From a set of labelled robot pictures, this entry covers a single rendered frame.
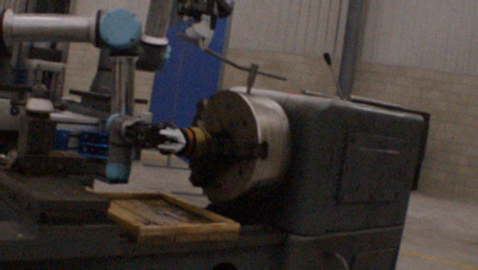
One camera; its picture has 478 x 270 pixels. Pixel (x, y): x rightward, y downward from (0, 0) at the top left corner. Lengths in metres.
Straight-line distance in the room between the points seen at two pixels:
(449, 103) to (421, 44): 1.37
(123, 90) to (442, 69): 10.16
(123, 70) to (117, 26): 0.20
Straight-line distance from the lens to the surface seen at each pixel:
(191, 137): 1.45
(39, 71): 2.02
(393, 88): 11.80
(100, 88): 2.08
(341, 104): 1.57
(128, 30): 1.61
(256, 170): 1.45
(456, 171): 11.46
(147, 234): 1.25
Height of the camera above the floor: 1.22
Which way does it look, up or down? 4 degrees down
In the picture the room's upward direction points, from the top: 8 degrees clockwise
